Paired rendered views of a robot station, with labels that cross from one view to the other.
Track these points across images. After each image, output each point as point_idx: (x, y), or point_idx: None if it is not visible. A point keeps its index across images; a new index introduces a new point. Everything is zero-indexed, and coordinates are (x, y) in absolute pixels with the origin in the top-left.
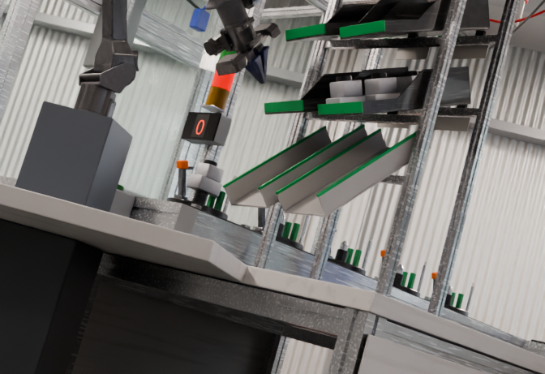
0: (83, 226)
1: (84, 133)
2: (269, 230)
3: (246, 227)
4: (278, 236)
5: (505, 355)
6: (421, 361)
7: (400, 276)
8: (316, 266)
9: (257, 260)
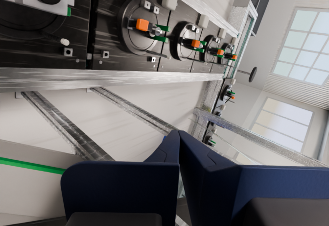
0: None
1: None
2: (38, 111)
3: (47, 68)
4: (126, 47)
5: None
6: None
7: (215, 54)
8: (103, 95)
9: (27, 94)
